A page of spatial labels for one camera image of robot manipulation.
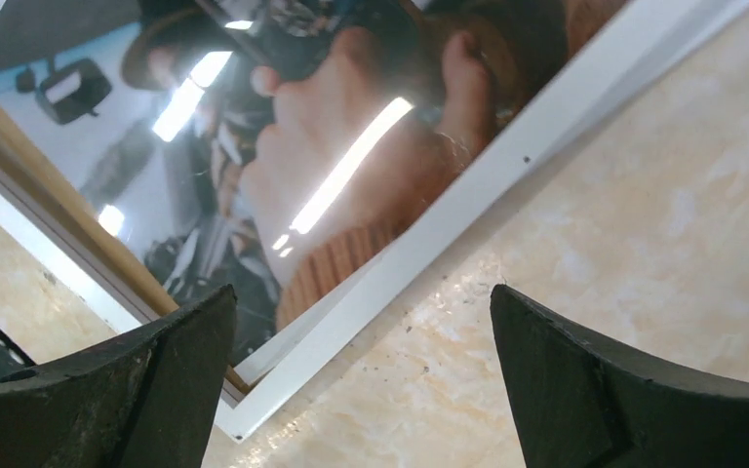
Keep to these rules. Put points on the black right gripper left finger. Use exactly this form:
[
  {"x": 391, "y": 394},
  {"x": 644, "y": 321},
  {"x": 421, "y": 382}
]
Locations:
[{"x": 144, "y": 398}]

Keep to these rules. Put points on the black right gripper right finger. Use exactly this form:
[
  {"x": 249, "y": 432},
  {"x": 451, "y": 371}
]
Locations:
[{"x": 582, "y": 399}]

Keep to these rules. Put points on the white wooden picture frame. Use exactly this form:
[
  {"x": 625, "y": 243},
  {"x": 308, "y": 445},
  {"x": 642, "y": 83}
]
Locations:
[{"x": 313, "y": 155}]

